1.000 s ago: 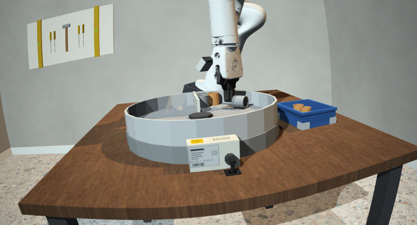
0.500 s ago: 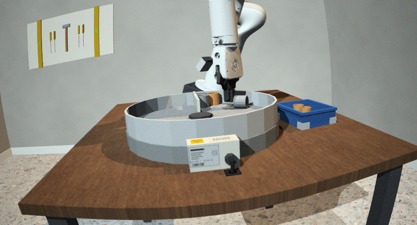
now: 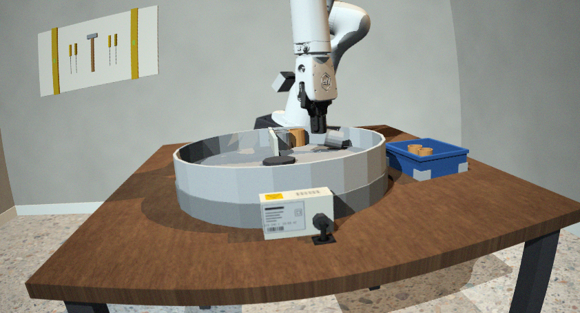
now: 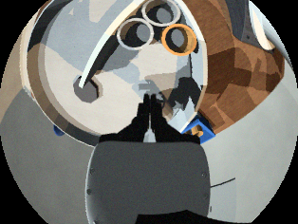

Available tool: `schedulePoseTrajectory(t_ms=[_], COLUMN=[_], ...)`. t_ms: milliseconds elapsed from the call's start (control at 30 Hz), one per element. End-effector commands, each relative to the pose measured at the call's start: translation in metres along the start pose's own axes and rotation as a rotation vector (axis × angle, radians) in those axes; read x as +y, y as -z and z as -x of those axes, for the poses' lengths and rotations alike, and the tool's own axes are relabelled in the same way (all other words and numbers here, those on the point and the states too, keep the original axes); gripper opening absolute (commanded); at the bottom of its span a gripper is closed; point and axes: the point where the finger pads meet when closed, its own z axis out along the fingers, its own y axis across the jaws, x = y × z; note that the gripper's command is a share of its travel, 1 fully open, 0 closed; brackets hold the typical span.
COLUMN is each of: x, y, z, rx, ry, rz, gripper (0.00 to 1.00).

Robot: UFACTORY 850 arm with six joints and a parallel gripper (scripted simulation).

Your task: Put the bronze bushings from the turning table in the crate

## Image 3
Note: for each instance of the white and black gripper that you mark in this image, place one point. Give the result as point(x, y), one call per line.
point(315, 80)

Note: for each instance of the blue plastic crate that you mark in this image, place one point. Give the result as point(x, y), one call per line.
point(424, 168)

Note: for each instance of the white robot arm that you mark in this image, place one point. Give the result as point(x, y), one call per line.
point(310, 22)

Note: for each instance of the bronze cylinder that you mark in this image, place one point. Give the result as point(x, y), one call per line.
point(425, 151)
point(413, 150)
point(297, 137)

